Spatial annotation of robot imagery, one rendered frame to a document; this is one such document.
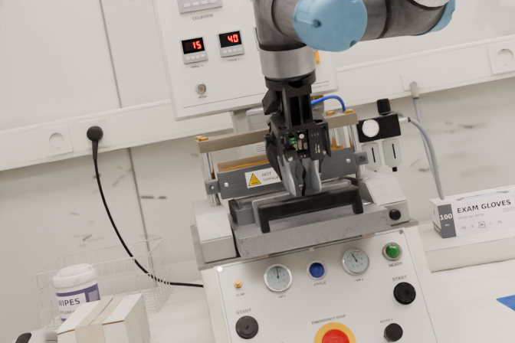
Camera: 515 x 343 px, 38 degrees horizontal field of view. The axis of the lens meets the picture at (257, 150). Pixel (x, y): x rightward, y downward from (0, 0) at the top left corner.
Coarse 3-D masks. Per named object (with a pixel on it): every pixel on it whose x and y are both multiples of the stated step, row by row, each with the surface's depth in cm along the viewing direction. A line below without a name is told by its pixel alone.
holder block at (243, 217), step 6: (228, 204) 131; (234, 204) 125; (234, 210) 119; (240, 210) 116; (246, 210) 116; (252, 210) 117; (234, 216) 122; (240, 216) 116; (246, 216) 116; (252, 216) 117; (240, 222) 116; (246, 222) 117; (252, 222) 117
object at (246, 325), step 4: (240, 320) 108; (244, 320) 108; (248, 320) 108; (252, 320) 108; (240, 324) 108; (244, 324) 108; (248, 324) 108; (252, 324) 108; (240, 328) 107; (244, 328) 107; (248, 328) 107; (252, 328) 107; (256, 328) 108; (240, 332) 107; (244, 332) 107; (248, 332) 107; (252, 332) 107; (244, 336) 107; (248, 336) 107
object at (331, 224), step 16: (256, 208) 112; (336, 208) 114; (352, 208) 113; (368, 208) 110; (384, 208) 108; (256, 224) 113; (272, 224) 112; (288, 224) 109; (304, 224) 107; (320, 224) 106; (336, 224) 107; (352, 224) 107; (368, 224) 107; (384, 224) 107; (240, 240) 105; (256, 240) 105; (272, 240) 106; (288, 240) 106; (304, 240) 106; (320, 240) 106; (256, 256) 108
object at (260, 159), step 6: (264, 144) 132; (258, 156) 138; (264, 156) 134; (222, 162) 139; (228, 162) 136; (234, 162) 133; (240, 162) 130; (246, 162) 127; (252, 162) 124; (258, 162) 124; (264, 162) 124; (222, 168) 125; (228, 168) 123; (234, 168) 123
